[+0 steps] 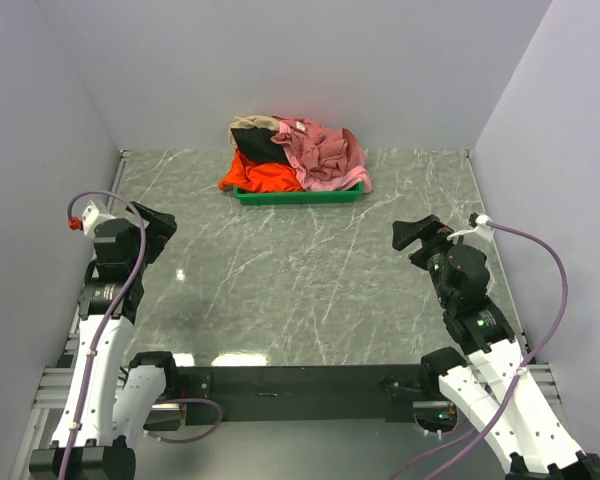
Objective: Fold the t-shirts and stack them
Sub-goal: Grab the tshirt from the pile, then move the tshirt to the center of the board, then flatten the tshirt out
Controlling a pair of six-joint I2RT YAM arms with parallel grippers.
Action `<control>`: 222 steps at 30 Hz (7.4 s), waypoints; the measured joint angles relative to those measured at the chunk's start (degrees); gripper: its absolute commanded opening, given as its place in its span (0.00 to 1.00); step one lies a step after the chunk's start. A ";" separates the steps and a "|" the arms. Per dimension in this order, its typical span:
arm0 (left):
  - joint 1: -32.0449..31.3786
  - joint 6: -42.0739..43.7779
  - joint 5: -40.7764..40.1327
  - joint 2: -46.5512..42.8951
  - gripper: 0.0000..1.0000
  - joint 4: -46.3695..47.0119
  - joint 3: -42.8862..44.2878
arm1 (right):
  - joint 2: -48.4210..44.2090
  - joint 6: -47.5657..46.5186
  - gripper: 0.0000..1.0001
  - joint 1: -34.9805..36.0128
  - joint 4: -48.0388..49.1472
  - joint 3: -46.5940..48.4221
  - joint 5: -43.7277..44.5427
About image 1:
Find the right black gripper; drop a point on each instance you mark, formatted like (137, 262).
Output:
(431, 230)

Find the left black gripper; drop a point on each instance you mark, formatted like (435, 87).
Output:
(159, 230)

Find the dusty rose t shirt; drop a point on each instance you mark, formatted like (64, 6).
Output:
(318, 153)

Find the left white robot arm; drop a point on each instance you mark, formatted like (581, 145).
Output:
(108, 404)

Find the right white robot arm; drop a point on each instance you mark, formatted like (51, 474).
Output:
(486, 375)

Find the green plastic tray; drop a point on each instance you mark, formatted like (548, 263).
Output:
(299, 198)

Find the light pink t shirt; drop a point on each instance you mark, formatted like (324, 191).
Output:
(352, 177)

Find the orange t shirt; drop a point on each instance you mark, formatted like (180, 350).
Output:
(254, 177)

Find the black t shirt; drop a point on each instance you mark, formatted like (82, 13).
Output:
(256, 145)

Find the beige t shirt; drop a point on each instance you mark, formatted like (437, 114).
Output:
(252, 121)

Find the black base crossbar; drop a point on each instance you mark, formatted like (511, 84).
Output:
(306, 393)

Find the aluminium frame rail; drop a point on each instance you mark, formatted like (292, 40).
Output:
(55, 382)

